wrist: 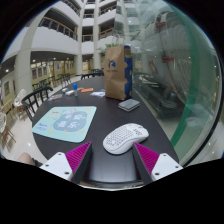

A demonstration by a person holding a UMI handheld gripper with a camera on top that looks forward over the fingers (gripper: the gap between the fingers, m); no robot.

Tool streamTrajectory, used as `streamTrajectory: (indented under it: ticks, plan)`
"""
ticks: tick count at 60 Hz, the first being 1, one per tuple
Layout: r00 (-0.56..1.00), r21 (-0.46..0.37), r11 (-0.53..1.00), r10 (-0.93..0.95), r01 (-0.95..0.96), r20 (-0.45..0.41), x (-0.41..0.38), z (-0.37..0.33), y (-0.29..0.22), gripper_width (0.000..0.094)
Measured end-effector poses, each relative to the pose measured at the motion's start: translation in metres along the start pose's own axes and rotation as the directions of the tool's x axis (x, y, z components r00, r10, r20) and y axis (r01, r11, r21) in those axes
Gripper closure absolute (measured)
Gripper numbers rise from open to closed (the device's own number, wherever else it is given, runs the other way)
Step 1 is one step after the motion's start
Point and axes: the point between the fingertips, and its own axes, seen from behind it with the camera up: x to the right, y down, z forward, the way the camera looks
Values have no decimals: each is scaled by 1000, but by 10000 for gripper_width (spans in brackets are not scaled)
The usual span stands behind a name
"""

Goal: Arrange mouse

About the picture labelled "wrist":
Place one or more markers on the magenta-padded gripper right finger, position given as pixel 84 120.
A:
pixel 165 165

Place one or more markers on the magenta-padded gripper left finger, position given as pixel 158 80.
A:
pixel 56 164

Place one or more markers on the white perforated computer mouse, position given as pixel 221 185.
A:
pixel 125 138

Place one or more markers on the light teal printed mouse pad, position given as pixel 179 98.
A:
pixel 63 123

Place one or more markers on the person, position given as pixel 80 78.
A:
pixel 26 158

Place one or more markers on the clear plastic packet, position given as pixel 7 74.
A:
pixel 55 97

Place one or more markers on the small dark grey case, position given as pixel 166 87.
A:
pixel 129 104

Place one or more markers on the small white box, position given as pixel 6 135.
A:
pixel 69 93
pixel 64 89

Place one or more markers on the black spindle-back chair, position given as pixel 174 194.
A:
pixel 28 96
pixel 91 75

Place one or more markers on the small blue-capped bottle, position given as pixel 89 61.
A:
pixel 75 90

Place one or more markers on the white woven-back chair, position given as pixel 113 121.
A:
pixel 19 97

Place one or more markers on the orange card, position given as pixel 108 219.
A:
pixel 87 90

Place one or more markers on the white and blue packet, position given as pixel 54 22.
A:
pixel 97 94

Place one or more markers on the group of dark chairs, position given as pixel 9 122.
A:
pixel 61 79

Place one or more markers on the brown paper bag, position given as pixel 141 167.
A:
pixel 115 76

